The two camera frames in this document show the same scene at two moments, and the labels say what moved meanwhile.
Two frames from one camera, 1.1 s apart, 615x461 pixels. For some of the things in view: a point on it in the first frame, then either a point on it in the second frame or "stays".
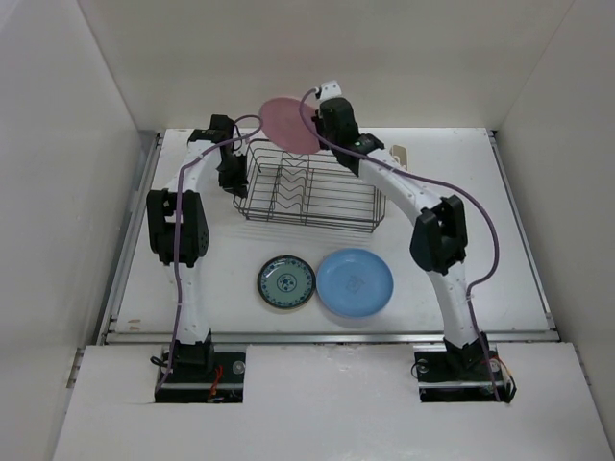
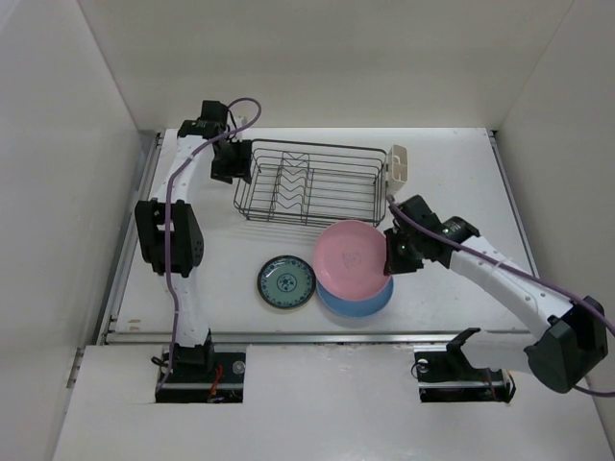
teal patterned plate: (286, 281) stays
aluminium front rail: (331, 338) stays
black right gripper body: (318, 118) -> (405, 256)
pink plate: (282, 120) -> (349, 259)
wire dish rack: (308, 189) stays
